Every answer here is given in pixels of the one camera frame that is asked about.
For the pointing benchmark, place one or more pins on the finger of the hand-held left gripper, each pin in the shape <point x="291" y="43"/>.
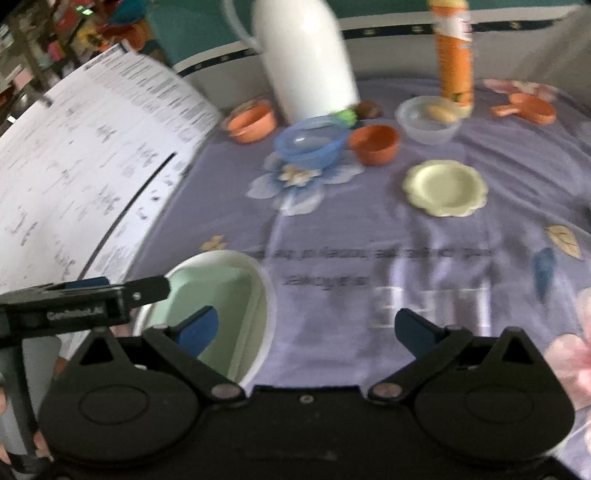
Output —
<point x="85" y="283"/>
<point x="147" y="290"/>

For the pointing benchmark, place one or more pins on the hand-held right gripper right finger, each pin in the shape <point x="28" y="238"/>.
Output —
<point x="413" y="334"/>

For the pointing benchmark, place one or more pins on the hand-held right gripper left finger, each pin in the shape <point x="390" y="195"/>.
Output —
<point x="198" y="330"/>

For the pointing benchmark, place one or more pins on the light green bowl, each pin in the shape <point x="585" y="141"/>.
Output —
<point x="217" y="295"/>

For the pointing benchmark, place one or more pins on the pale yellow scalloped plate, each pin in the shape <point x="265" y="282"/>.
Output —
<point x="445" y="187"/>

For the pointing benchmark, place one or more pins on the orange cup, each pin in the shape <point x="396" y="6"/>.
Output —
<point x="375" y="145"/>

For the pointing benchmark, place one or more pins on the clear plastic bowl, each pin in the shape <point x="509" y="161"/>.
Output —
<point x="425" y="129"/>

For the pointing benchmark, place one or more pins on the blue translucent bowl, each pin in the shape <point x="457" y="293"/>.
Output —
<point x="309" y="145"/>

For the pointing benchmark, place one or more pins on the purple floral cloth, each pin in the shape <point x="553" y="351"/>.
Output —
<point x="369" y="221"/>

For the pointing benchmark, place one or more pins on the printed paper sheet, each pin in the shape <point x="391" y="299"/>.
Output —
<point x="83" y="161"/>

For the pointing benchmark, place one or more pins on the yellow toy banana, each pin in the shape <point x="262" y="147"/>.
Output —
<point x="442" y="113"/>

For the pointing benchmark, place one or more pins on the green round toy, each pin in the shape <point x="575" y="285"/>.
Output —
<point x="345" y="117"/>

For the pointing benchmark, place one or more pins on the brown toy mushroom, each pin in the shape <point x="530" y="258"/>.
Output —
<point x="368" y="110"/>

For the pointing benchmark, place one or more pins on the orange toy pan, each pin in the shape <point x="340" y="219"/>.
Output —
<point x="533" y="110"/>

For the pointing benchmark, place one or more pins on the teal blanket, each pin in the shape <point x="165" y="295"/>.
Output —
<point x="194" y="27"/>

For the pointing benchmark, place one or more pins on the white thermos jug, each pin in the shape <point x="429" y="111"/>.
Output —
<point x="304" y="60"/>

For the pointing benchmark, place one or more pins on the orange plastic bottle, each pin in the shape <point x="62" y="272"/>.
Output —
<point x="455" y="55"/>

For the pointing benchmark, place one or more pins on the grey striped blanket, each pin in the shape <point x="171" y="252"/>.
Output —
<point x="561" y="46"/>

